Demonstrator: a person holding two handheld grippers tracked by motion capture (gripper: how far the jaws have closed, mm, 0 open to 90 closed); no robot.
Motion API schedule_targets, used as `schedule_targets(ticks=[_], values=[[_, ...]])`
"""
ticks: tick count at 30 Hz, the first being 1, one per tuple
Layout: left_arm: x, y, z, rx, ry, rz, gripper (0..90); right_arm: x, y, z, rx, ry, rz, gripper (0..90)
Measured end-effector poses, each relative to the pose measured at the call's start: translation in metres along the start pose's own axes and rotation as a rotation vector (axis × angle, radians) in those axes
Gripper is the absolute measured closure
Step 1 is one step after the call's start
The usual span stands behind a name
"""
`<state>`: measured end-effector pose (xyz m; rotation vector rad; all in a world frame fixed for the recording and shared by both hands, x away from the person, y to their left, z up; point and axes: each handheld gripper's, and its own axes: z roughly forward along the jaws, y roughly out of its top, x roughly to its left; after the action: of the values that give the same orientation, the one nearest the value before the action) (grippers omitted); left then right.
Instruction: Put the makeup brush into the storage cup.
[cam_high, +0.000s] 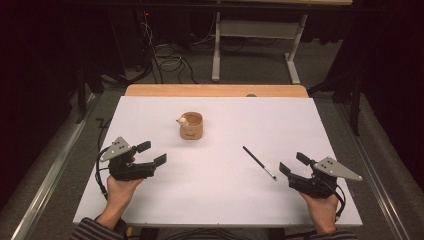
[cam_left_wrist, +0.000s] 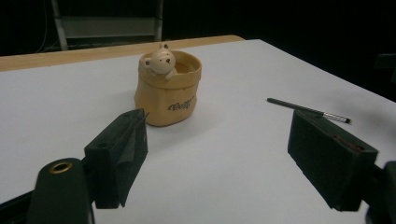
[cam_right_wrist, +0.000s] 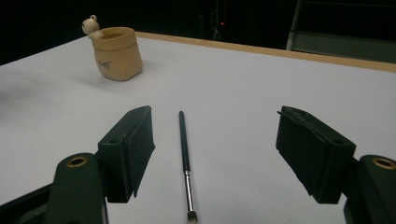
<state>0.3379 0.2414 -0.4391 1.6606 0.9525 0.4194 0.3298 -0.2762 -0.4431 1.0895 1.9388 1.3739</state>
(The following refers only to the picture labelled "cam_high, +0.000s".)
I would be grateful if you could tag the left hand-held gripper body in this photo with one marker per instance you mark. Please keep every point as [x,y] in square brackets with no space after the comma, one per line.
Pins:
[116,150]

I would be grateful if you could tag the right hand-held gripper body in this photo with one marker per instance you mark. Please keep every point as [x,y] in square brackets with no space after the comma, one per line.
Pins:
[333,170]

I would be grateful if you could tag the black pen with silver tip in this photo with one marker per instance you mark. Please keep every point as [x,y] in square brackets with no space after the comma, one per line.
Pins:
[259,162]

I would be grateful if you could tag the person's right hand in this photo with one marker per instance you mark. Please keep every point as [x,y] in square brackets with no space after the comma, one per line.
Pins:
[322,210]

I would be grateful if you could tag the person's left hand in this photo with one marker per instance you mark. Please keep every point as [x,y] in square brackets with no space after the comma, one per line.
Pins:
[119,193]

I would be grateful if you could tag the wooden pen holder with figure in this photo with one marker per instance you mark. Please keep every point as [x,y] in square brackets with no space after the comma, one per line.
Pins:
[191,130]

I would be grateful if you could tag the white table cover board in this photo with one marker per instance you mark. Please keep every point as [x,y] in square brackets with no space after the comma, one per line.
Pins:
[216,186]

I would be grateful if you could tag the black stand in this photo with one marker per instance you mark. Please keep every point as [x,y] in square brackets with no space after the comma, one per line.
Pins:
[81,93]
[355,100]

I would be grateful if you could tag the wooden table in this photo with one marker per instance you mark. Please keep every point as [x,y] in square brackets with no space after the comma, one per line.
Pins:
[216,90]

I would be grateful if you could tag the metal floor rail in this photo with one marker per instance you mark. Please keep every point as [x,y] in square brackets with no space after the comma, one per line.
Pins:
[50,180]
[376,180]

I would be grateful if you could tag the white metal desk frame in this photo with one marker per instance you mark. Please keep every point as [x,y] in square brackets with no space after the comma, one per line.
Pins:
[256,29]

